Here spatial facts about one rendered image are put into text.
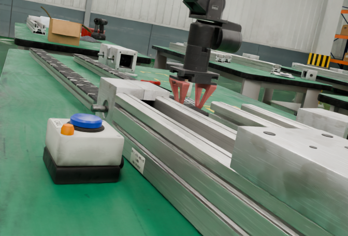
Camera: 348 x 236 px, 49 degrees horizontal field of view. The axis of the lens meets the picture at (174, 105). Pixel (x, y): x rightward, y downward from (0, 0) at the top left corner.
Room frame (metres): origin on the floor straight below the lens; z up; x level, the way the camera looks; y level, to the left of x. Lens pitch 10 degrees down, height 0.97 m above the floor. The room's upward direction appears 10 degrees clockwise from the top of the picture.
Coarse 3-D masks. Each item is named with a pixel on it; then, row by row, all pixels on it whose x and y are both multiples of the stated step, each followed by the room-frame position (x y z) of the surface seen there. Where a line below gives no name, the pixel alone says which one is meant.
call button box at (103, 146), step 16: (48, 128) 0.47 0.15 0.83; (80, 128) 0.45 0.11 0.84; (96, 128) 0.46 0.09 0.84; (112, 128) 0.49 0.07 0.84; (48, 144) 0.46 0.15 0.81; (64, 144) 0.42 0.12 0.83; (80, 144) 0.43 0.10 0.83; (96, 144) 0.44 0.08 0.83; (112, 144) 0.45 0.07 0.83; (48, 160) 0.45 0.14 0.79; (64, 160) 0.42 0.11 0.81; (80, 160) 0.43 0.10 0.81; (96, 160) 0.44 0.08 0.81; (112, 160) 0.45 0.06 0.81; (64, 176) 0.42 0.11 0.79; (80, 176) 0.43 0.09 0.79; (96, 176) 0.44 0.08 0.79; (112, 176) 0.45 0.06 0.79
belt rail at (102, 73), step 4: (76, 56) 1.69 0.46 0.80; (76, 60) 1.68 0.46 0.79; (80, 60) 1.65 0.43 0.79; (80, 64) 1.61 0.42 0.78; (84, 64) 1.56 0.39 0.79; (88, 64) 1.54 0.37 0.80; (88, 68) 1.51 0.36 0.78; (92, 68) 1.46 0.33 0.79; (96, 68) 1.42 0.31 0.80; (100, 68) 1.38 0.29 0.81; (96, 72) 1.41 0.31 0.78; (100, 72) 1.39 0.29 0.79; (104, 72) 1.34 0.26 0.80; (108, 72) 1.30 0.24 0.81; (100, 76) 1.37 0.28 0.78; (104, 76) 1.34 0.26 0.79; (108, 76) 1.32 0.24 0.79; (112, 76) 1.26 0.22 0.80; (116, 76) 1.24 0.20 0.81
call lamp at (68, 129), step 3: (63, 126) 0.42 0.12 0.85; (66, 126) 0.42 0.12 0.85; (69, 126) 0.42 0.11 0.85; (72, 126) 0.43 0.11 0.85; (63, 129) 0.42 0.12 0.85; (66, 129) 0.42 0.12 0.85; (69, 129) 0.42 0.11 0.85; (72, 129) 0.43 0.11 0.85; (63, 132) 0.42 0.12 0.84; (66, 132) 0.42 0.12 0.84; (69, 132) 0.42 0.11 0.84; (72, 132) 0.43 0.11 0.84; (69, 135) 0.42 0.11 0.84
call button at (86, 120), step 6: (78, 114) 0.47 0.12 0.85; (84, 114) 0.48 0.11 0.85; (90, 114) 0.49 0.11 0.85; (72, 120) 0.46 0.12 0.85; (78, 120) 0.45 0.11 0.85; (84, 120) 0.45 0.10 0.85; (90, 120) 0.46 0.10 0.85; (96, 120) 0.46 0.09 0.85; (78, 126) 0.45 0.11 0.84; (84, 126) 0.45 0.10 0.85; (90, 126) 0.45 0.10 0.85; (96, 126) 0.46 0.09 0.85
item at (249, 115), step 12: (216, 108) 0.69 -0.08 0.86; (228, 108) 0.67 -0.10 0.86; (252, 108) 0.72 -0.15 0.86; (216, 120) 0.69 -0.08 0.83; (228, 120) 0.67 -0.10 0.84; (240, 120) 0.63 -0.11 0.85; (252, 120) 0.60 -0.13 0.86; (264, 120) 0.61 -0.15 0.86; (276, 120) 0.66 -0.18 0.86; (288, 120) 0.65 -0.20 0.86
